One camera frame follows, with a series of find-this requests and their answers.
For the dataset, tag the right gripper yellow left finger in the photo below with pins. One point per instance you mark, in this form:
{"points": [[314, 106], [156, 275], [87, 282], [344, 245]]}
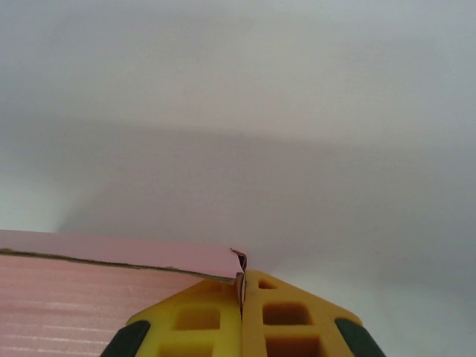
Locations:
{"points": [[223, 334]]}

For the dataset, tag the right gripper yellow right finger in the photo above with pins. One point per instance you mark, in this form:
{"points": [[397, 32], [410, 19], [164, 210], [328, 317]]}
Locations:
{"points": [[256, 334]]}

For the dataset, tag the pink cloth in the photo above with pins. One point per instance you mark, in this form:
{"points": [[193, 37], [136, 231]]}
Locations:
{"points": [[74, 297]]}

